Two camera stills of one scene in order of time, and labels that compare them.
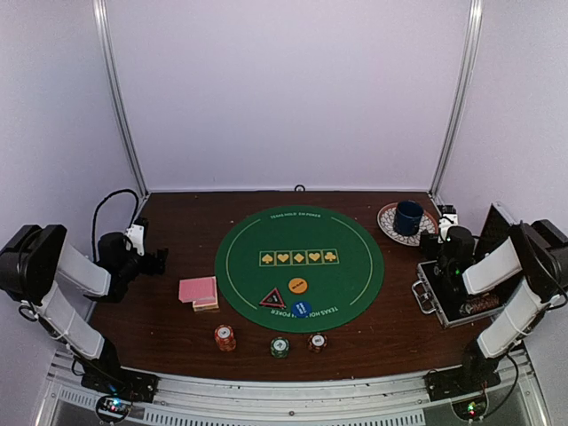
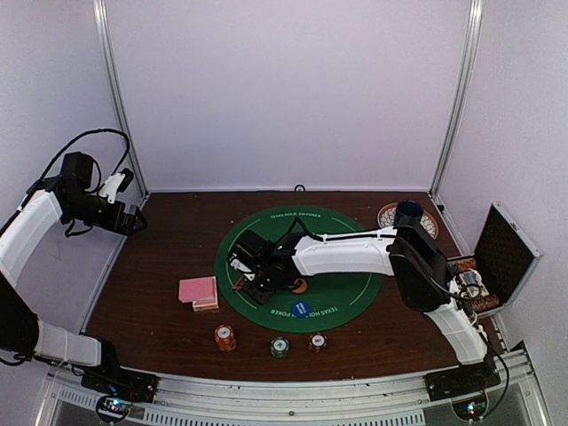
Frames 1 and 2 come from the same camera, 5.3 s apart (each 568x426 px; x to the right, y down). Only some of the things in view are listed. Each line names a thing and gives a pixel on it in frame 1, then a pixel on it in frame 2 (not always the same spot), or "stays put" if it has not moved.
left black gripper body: x=150 y=269 → x=104 y=219
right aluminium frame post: x=475 y=15 stays put
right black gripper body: x=430 y=239 → x=264 y=292
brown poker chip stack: x=317 y=343 stays put
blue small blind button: x=301 y=309 stays put
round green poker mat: x=299 y=269 stays put
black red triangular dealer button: x=273 y=299 → x=239 y=284
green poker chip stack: x=280 y=347 stays put
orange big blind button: x=297 y=285 stays put
